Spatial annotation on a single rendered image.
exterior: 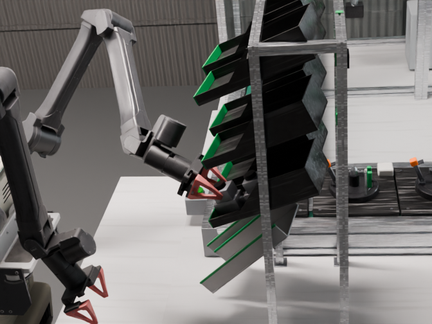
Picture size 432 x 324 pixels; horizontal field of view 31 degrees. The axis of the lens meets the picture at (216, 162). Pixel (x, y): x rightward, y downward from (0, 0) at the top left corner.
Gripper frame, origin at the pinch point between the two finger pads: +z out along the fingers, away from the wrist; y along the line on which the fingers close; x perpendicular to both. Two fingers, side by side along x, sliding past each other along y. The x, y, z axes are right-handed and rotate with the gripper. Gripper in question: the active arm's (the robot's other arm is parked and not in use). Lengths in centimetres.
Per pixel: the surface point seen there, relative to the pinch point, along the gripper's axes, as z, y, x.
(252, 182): 5.7, -1.5, -7.6
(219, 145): -5.2, 4.0, -8.5
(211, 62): -15.5, 13.4, -21.9
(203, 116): -51, 250, 169
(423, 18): 30, 130, -3
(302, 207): 20.0, 35.6, 22.9
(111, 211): -33, 35, 60
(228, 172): -1.8, 16.3, 7.7
